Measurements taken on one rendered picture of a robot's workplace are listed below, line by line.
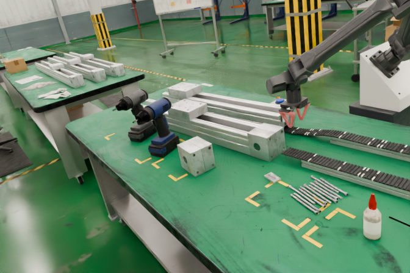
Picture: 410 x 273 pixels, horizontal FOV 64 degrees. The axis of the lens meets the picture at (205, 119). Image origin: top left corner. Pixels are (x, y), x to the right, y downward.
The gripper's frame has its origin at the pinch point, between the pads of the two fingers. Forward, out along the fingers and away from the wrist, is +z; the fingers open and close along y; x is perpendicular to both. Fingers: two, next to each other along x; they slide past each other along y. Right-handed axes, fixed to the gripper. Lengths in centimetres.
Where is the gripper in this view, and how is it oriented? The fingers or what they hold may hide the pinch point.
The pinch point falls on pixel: (295, 121)
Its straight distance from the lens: 137.6
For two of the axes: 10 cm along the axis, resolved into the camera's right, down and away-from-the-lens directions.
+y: -7.3, 3.8, -5.7
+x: 6.6, 1.7, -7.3
